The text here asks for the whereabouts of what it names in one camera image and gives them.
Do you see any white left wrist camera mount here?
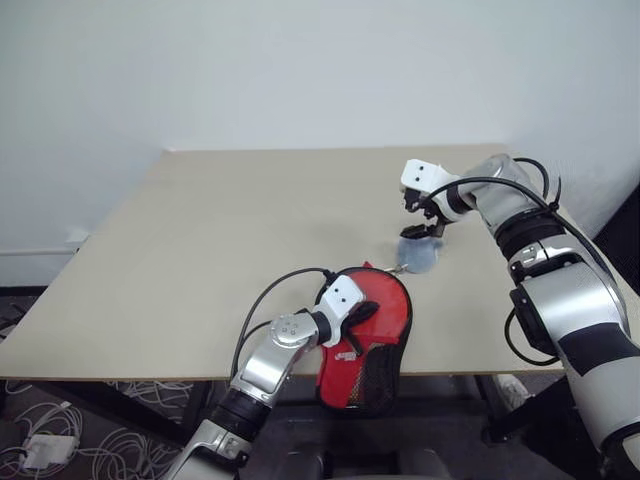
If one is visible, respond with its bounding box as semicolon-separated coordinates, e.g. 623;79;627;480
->
315;273;365;349

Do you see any white floor cable tangle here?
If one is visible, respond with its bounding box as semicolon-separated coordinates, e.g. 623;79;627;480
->
0;378;204;480

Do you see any dark brown cabinet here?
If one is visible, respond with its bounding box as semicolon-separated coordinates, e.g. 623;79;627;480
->
591;177;640;296

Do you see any white rounded floor object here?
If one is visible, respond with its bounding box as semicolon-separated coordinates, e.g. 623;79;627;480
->
497;373;527;409

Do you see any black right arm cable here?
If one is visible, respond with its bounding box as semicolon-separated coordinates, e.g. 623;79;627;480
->
422;156;631;366

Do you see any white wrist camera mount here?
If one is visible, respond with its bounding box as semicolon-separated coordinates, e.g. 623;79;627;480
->
400;158;471;225
315;273;365;349

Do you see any grey fluffy zipper pull pompom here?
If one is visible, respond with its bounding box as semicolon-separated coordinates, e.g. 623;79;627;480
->
392;234;445;276

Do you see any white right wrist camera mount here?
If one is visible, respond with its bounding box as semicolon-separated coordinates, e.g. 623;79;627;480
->
400;158;471;225

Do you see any white power adapter box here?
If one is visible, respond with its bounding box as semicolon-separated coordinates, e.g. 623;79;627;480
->
21;434;80;470

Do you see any red mesh pouch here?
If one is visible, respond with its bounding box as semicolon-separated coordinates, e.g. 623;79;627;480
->
314;259;416;419

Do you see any white wall cable duct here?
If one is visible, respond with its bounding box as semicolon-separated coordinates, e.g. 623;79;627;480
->
0;246;84;258

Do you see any dark grey rounded shape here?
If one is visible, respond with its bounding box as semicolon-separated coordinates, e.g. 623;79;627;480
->
398;448;452;480

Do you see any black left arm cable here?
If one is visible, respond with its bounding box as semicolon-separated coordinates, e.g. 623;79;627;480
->
231;268;338;382

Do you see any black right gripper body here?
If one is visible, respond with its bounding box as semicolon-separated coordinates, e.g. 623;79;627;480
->
402;185;446;225

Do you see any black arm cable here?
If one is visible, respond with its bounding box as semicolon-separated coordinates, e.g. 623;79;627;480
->
231;268;338;382
422;156;631;366

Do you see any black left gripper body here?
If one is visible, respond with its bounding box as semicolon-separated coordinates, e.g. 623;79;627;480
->
339;311;363;347

